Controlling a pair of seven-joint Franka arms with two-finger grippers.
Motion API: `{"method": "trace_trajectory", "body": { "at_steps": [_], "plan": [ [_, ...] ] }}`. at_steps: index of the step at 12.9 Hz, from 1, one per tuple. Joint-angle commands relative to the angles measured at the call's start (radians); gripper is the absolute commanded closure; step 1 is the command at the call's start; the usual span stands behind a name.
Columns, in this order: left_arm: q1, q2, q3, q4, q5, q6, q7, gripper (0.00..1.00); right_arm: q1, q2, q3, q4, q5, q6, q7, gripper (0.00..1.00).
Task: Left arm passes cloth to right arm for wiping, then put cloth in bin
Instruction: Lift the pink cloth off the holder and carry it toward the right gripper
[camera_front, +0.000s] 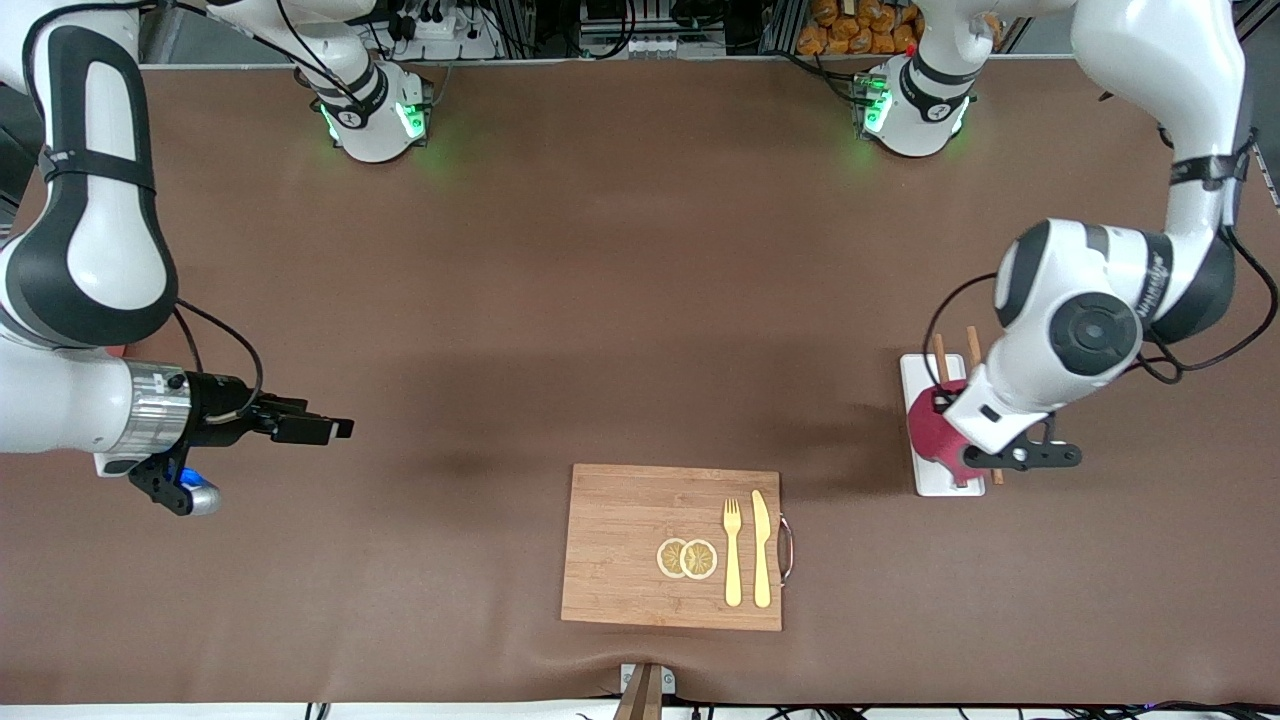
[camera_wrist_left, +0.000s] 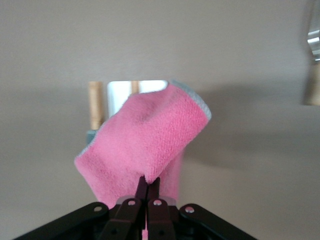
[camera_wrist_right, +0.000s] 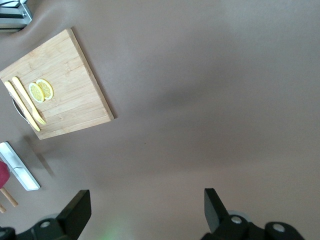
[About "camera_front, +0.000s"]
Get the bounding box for red cloth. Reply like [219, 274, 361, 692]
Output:
[905, 380, 986, 489]

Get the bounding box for white rectangular tray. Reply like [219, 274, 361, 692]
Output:
[899, 353, 987, 498]

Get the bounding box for brown wooden chopstick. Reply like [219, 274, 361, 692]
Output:
[932, 333, 969, 489]
[965, 325, 1005, 486]

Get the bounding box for yellow knife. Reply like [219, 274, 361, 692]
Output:
[751, 489, 773, 609]

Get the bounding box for yellow fork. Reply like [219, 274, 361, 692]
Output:
[722, 498, 744, 608]

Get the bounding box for wooden cutting board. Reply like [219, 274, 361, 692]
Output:
[560, 463, 797, 632]

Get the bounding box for orange packaged goods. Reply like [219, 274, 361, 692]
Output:
[797, 0, 926, 57]

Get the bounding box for white power strip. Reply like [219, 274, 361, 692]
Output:
[385, 0, 501, 61]

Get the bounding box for black electronics box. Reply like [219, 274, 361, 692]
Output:
[578, 0, 729, 59]

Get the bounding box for black floor cable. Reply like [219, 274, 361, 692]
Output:
[1090, 700, 1280, 720]

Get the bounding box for aluminium frame post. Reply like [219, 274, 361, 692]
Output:
[1235, 0, 1280, 211]

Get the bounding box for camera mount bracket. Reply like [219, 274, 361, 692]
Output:
[612, 663, 677, 720]

